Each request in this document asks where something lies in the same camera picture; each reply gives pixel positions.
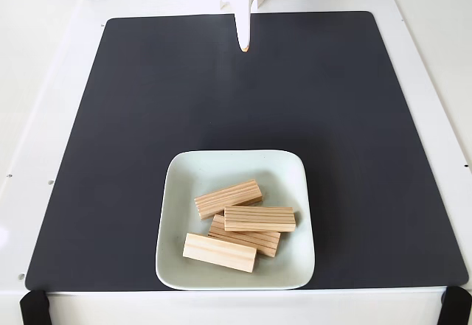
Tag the grooved wooden block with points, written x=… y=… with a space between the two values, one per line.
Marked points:
x=260 y=219
x=226 y=198
x=260 y=244
x=219 y=253

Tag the pale green square plate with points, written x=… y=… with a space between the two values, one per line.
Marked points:
x=184 y=192

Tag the black rubber mat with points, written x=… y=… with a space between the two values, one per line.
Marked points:
x=110 y=155

